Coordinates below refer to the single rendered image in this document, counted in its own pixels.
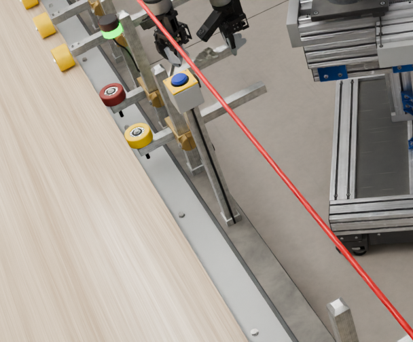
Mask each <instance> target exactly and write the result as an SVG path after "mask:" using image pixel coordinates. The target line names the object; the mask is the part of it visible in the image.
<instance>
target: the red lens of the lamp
mask: <svg viewBox="0 0 413 342"><path fill-rule="evenodd" d="M114 15H115V14H114ZM115 16H116V15H115ZM101 18H102V17H101ZM101 18H100V19H101ZM100 19H99V20H100ZM99 20H98V21H99ZM119 24H120V22H119V20H118V17H117V16H116V19H115V20H114V21H113V22H112V23H111V24H108V25H104V26H103V25H100V24H99V23H98V25H99V27H100V29H101V31H102V32H109V31H112V30H114V29H116V28H117V27H118V26H119Z"/></svg>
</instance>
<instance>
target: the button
mask: <svg viewBox="0 0 413 342"><path fill-rule="evenodd" d="M186 80H187V75H186V74H185V73H177V74H176V75H174V76H173V77H172V79H171V81H172V83H173V84H174V85H181V84H183V83H185V82H186Z"/></svg>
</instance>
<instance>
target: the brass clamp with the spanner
mask: <svg viewBox="0 0 413 342"><path fill-rule="evenodd" d="M137 81H138V83H139V86H141V87H142V88H143V90H144V92H145V95H146V97H147V99H148V101H149V103H150V105H152V107H157V108H160V107H162V106H164V102H163V99H162V97H161V95H160V92H159V89H157V90H155V91H153V92H151V93H149V92H148V91H147V89H146V87H145V84H144V83H143V80H142V78H141V77H139V78H137ZM161 105H162V106H161Z"/></svg>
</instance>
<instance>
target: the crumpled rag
mask: <svg viewBox="0 0 413 342"><path fill-rule="evenodd" d="M213 50H214V49H213V48H210V47H206V48H204V49H203V51H201V53H199V54H198V55H197V56H196V59H195V61H194V62H195V64H199V63H204V62H207V60H210V59H214V58H216V57H218V54H219V52H215V51H213Z"/></svg>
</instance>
